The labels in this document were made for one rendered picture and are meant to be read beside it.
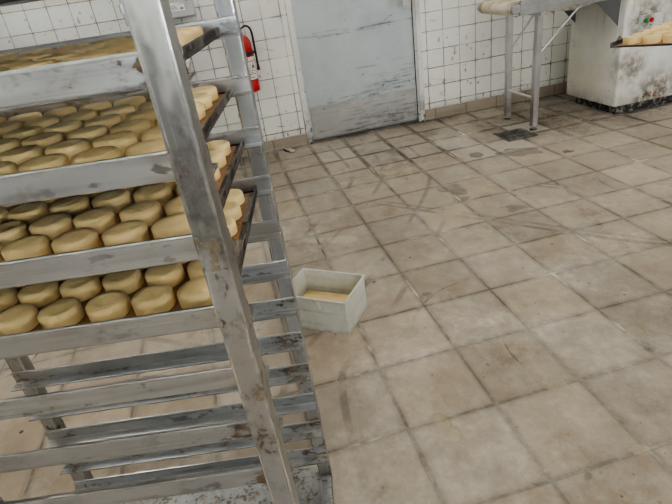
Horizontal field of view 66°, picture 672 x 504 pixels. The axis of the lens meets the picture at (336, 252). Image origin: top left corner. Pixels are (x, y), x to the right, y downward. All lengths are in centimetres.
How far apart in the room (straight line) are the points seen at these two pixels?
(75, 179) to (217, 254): 15
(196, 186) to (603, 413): 155
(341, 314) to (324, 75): 288
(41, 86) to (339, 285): 183
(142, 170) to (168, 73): 11
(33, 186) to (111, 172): 8
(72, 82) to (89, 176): 9
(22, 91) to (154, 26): 15
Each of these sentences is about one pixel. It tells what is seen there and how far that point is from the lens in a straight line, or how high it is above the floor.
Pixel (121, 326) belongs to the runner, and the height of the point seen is 97.
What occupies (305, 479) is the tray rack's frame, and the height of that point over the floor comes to 15.
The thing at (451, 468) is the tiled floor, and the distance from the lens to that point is 163.
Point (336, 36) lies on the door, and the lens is 458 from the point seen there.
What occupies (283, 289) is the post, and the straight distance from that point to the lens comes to 107.
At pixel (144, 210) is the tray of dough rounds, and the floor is 106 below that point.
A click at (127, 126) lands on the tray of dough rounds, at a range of 70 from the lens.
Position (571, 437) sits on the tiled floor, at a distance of 175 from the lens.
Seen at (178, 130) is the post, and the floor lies 118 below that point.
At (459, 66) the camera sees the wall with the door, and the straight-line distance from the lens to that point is 495.
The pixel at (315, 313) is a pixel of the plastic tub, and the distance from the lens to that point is 211.
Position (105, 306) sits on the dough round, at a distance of 68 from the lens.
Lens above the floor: 128
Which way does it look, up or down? 28 degrees down
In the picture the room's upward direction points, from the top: 9 degrees counter-clockwise
